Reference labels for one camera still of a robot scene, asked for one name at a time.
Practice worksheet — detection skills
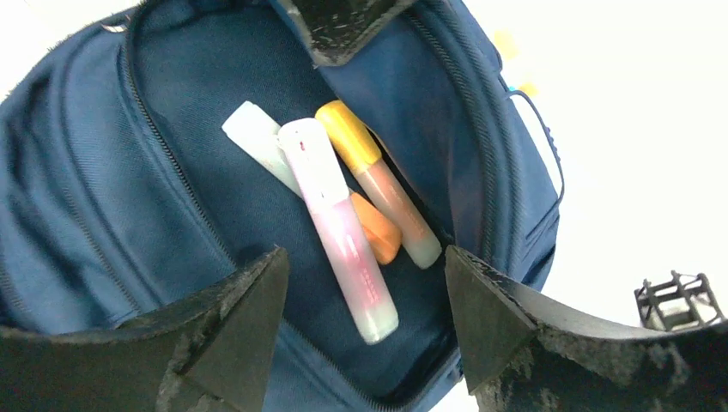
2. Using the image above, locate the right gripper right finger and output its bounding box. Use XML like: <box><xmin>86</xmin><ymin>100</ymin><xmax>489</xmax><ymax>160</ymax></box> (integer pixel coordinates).
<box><xmin>445</xmin><ymin>246</ymin><xmax>727</xmax><ymax>411</ymax></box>

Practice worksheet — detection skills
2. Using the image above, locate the black microphone stand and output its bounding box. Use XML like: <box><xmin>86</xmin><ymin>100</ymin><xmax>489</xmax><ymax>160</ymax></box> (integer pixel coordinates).
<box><xmin>634</xmin><ymin>270</ymin><xmax>727</xmax><ymax>332</ymax></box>

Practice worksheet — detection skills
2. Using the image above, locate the navy blue student backpack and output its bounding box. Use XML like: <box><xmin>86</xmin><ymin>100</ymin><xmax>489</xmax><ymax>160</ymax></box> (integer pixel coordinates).
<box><xmin>1</xmin><ymin>1</ymin><xmax>563</xmax><ymax>411</ymax></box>

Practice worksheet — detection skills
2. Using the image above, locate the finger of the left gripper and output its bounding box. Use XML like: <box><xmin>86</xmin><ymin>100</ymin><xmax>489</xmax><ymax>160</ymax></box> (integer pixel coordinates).
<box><xmin>276</xmin><ymin>0</ymin><xmax>414</xmax><ymax>67</ymax></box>

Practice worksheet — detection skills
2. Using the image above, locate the pink highlighter pen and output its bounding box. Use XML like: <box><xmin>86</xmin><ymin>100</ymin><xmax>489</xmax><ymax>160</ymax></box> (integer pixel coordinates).
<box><xmin>277</xmin><ymin>118</ymin><xmax>399</xmax><ymax>345</ymax></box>

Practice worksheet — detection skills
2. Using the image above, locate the grey orange-capped marker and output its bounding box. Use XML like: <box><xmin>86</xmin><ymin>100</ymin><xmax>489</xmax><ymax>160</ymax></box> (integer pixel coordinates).
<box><xmin>221</xmin><ymin>101</ymin><xmax>402</xmax><ymax>265</ymax></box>

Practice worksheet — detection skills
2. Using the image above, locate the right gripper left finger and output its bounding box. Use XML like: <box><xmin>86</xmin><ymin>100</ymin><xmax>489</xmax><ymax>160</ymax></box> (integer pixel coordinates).
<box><xmin>1</xmin><ymin>248</ymin><xmax>289</xmax><ymax>411</ymax></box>

